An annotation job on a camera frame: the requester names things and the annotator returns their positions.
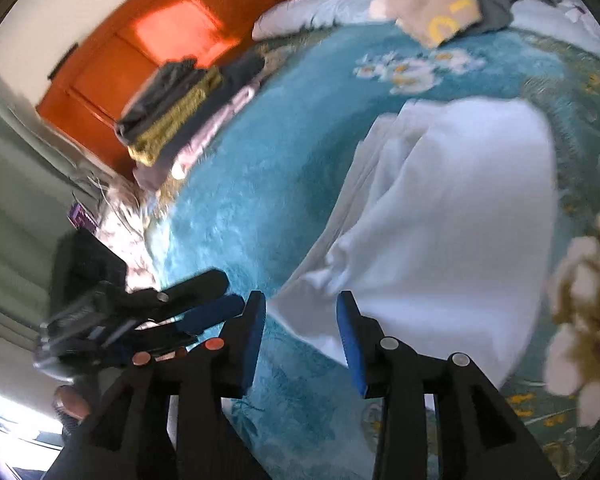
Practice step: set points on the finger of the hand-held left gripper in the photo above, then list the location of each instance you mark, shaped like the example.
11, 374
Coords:
200, 285
215, 310

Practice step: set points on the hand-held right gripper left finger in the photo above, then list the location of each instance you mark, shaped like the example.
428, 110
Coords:
252, 340

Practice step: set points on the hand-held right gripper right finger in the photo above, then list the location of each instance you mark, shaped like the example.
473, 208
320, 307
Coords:
352, 345

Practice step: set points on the light blue printed t-shirt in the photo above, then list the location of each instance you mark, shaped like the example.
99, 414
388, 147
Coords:
455, 235

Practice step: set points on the person's left hand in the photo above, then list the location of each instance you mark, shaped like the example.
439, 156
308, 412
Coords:
72, 404

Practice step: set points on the pink floral bed sheet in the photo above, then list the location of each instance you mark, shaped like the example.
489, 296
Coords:
125, 240

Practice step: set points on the purple box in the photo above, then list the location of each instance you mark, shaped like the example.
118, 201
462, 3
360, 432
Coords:
82, 217

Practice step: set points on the pink folded garment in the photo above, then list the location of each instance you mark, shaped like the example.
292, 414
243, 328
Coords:
200, 147

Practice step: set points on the olive knit folded garment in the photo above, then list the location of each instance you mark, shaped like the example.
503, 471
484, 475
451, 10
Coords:
180, 120

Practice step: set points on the dark blue-gray folded garment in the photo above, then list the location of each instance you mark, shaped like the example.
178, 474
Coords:
240, 72

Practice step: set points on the orange wooden headboard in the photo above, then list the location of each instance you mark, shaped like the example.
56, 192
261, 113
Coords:
180, 25

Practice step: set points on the light blue floral duvet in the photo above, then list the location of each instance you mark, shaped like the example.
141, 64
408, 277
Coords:
330, 5

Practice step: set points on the wall switch panel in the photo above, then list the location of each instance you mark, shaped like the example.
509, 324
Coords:
62, 62

